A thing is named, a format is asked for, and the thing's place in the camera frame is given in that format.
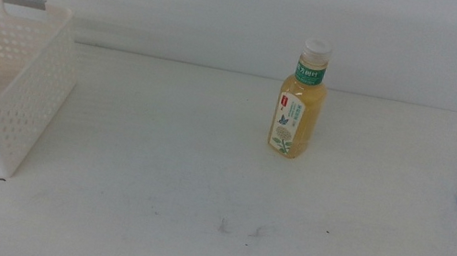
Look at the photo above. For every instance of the white perforated plastic basket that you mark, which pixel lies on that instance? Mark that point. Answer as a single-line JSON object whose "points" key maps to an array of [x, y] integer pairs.
{"points": [[31, 113]]}

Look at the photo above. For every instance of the yellow tea bottle white cap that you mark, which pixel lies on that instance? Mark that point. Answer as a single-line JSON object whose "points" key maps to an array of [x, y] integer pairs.
{"points": [[304, 113]]}

